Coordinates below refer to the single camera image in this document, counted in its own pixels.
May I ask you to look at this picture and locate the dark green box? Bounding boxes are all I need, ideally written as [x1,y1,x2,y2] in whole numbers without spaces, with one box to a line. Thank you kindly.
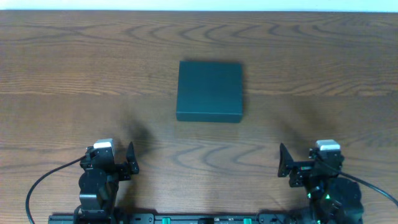
[175,61,243,123]

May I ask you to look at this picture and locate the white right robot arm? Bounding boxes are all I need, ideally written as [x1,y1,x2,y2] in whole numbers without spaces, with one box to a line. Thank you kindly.
[277,139,364,223]

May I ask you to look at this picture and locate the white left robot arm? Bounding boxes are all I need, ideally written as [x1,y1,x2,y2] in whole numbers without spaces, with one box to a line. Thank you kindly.
[73,139,139,223]

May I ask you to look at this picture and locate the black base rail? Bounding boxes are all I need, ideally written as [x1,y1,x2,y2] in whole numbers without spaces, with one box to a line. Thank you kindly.
[48,212,364,224]

